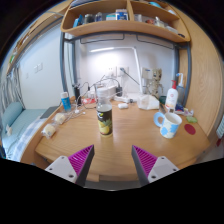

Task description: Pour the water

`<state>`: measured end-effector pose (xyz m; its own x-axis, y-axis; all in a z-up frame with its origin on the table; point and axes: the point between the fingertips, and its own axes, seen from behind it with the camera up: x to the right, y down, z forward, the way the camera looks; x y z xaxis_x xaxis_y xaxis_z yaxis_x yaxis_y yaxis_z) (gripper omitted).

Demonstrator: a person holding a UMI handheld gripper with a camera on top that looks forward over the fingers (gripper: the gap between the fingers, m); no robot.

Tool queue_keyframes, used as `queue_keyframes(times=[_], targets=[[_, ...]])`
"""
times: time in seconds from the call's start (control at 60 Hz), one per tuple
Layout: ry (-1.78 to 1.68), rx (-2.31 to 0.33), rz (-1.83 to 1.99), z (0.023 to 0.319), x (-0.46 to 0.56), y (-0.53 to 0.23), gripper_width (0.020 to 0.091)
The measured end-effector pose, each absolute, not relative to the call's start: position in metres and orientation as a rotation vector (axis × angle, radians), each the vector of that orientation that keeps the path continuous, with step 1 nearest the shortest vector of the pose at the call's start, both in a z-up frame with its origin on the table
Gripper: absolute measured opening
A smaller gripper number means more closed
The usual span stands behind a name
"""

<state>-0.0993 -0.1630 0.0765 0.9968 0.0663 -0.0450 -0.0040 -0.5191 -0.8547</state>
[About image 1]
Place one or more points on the white mug with blue patches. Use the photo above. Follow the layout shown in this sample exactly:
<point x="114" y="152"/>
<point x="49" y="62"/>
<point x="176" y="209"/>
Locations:
<point x="170" y="128"/>

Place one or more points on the white power strip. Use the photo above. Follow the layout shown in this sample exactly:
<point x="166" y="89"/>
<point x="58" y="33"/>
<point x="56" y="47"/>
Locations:
<point x="128" y="99"/>

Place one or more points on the teal pillow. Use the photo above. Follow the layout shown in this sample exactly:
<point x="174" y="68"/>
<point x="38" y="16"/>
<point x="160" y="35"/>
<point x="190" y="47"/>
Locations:
<point x="11" y="113"/>

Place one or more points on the striped white towel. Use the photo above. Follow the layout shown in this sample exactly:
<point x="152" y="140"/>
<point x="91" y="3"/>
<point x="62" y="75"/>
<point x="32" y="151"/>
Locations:
<point x="220" y="126"/>

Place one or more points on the wooden shelf unit with items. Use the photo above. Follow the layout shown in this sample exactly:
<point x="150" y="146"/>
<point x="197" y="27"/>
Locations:
<point x="116" y="30"/>

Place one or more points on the wrapped round bread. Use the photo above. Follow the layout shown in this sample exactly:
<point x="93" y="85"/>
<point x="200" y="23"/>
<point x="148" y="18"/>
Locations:
<point x="60" y="118"/>
<point x="48" y="130"/>

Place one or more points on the flat round red coaster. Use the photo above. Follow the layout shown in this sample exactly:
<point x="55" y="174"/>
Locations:
<point x="190" y="129"/>

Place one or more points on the small blue and white bottle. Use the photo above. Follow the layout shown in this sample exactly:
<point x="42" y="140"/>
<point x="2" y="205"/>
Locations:
<point x="66" y="103"/>

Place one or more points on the black cylinder device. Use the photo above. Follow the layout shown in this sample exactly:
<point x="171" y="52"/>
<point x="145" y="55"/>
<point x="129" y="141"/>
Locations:
<point x="77" y="95"/>

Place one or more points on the small white case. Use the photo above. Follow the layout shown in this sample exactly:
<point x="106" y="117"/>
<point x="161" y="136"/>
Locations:
<point x="123" y="106"/>

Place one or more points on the white light switch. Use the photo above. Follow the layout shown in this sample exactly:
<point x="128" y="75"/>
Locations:
<point x="38" y="68"/>

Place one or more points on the small green flat item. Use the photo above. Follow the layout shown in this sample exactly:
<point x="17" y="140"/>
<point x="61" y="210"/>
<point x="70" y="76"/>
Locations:
<point x="191" y="119"/>

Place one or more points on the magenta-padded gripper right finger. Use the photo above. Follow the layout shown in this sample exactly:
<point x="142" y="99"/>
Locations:
<point x="160" y="166"/>

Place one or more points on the bed with pale sheet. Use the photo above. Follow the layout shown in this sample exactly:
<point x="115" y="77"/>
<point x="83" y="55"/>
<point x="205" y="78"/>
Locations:
<point x="23" y="133"/>

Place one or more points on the grey flat tablet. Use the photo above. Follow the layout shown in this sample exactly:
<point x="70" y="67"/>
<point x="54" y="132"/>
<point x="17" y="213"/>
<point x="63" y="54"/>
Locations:
<point x="49" y="112"/>

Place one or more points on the dark green round container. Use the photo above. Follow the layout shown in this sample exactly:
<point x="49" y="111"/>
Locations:
<point x="162" y="100"/>

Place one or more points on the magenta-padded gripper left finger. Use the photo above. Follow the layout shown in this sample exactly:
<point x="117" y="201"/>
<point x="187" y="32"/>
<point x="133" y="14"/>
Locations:
<point x="63" y="166"/>

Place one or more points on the white wall socket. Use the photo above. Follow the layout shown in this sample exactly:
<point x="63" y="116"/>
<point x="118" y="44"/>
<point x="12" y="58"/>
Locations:
<point x="111" y="71"/>
<point x="122" y="71"/>

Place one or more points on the wooden tree figurine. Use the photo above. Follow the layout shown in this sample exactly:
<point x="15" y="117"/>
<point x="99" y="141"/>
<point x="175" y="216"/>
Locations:
<point x="156" y="83"/>

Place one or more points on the red flat pack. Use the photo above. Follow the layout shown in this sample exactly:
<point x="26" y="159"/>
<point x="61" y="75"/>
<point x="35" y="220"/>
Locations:
<point x="88" y="100"/>

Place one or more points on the white desk lamp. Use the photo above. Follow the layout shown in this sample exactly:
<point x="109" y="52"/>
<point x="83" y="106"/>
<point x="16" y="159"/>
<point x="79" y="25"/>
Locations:
<point x="110" y="49"/>

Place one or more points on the clear drink bottle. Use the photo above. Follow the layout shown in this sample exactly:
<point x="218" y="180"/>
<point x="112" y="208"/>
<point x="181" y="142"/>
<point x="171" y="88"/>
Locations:
<point x="104" y="123"/>

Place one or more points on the white pump bottle, red top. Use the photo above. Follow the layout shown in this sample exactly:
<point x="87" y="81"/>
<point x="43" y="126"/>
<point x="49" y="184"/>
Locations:
<point x="171" y="98"/>

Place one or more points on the clear blue bottle, white nozzle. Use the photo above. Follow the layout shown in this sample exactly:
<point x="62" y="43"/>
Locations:
<point x="181" y="91"/>

